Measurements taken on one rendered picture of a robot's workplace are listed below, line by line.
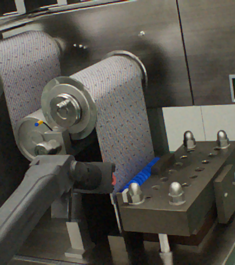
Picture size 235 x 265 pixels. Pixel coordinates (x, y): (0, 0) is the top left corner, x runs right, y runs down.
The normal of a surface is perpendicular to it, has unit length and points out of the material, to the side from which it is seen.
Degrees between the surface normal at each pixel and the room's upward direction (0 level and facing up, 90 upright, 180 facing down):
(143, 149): 90
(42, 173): 6
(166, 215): 90
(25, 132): 90
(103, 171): 60
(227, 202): 90
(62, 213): 65
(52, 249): 0
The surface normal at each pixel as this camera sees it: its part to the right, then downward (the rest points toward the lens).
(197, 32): -0.48, 0.35
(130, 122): 0.86, -0.01
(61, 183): 0.96, 0.03
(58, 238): -0.19, -0.94
